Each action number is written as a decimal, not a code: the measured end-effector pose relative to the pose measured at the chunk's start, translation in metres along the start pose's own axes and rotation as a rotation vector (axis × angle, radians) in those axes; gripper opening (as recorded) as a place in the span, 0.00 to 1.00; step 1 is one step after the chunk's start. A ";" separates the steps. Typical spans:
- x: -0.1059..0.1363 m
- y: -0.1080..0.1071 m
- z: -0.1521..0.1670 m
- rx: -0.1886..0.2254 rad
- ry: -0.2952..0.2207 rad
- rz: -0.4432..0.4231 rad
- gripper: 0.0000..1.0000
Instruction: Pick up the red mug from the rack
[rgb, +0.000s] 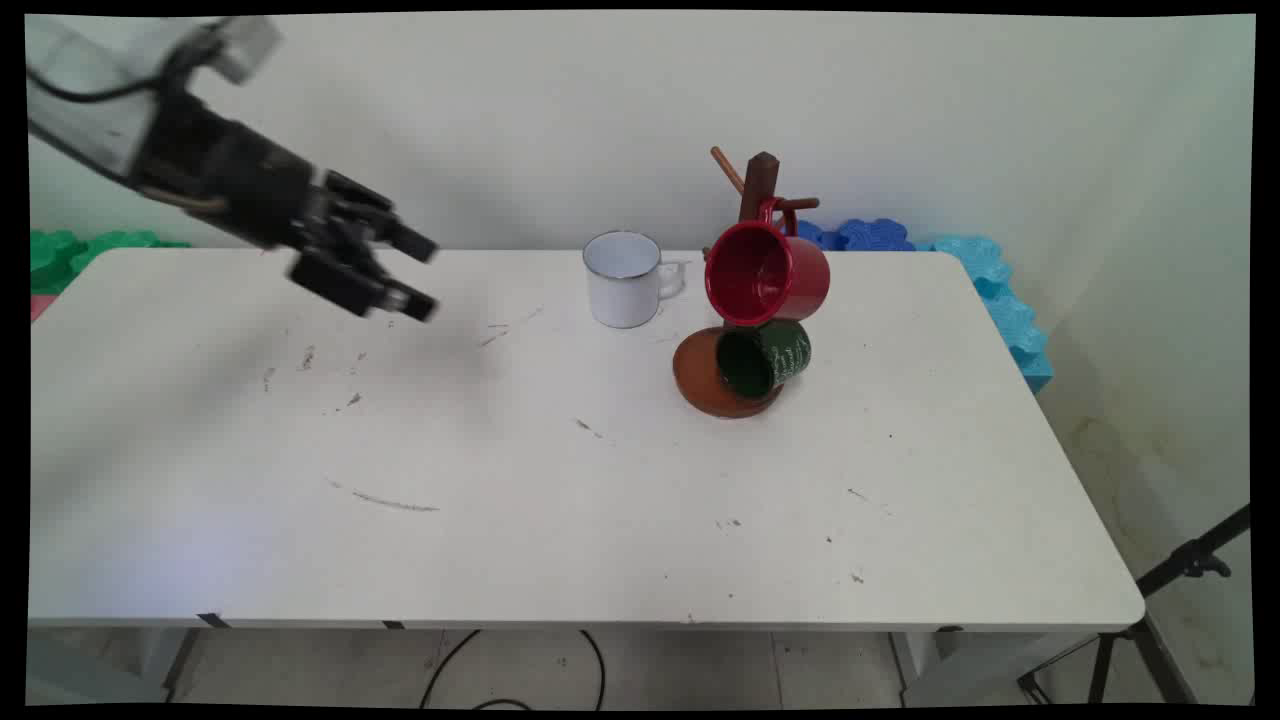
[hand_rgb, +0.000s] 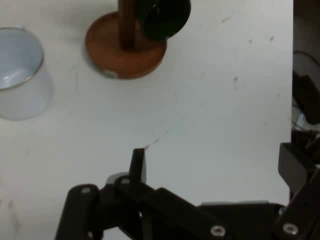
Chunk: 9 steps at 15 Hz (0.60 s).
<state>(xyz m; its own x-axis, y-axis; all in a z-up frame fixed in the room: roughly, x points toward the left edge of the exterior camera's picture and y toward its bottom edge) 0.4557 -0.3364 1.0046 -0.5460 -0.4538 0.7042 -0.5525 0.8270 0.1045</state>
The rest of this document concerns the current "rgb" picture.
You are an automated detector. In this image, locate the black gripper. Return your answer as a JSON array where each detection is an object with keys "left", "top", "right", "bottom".
[{"left": 132, "top": 90, "right": 441, "bottom": 324}]

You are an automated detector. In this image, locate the red speckled mug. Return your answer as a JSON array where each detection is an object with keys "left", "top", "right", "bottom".
[{"left": 704, "top": 198, "right": 832, "bottom": 329}]

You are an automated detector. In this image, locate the white enamel mug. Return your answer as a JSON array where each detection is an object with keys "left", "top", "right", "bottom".
[{"left": 582, "top": 231, "right": 692, "bottom": 330}]

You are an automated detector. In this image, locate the green foam mat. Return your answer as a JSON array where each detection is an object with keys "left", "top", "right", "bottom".
[{"left": 30, "top": 229, "right": 192, "bottom": 297}]

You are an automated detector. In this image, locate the brown wooden mug tree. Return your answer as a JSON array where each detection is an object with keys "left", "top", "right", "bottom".
[{"left": 671, "top": 146, "right": 822, "bottom": 420}]

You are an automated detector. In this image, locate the green mug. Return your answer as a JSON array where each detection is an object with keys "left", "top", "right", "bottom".
[{"left": 714, "top": 320, "right": 813, "bottom": 400}]

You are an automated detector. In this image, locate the grey table leg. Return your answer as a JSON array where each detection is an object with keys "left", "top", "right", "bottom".
[{"left": 160, "top": 628, "right": 201, "bottom": 701}]

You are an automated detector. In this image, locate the dark blue foam mat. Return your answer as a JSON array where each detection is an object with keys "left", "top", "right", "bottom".
[{"left": 795, "top": 218, "right": 917, "bottom": 253}]

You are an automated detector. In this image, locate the light blue foam mat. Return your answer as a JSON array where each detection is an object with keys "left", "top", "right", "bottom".
[{"left": 914, "top": 234, "right": 1055, "bottom": 395}]

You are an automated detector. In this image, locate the black tripod stand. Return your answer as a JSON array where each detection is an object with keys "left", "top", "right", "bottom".
[{"left": 1017, "top": 504, "right": 1253, "bottom": 706}]

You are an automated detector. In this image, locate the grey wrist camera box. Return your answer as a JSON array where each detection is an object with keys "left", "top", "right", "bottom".
[{"left": 203, "top": 17, "right": 284, "bottom": 85}]

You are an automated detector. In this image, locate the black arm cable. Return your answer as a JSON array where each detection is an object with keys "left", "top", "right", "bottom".
[{"left": 28, "top": 25, "right": 226, "bottom": 105}]

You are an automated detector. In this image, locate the black floor cable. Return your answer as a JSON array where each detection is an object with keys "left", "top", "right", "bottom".
[{"left": 419, "top": 629, "right": 607, "bottom": 712}]

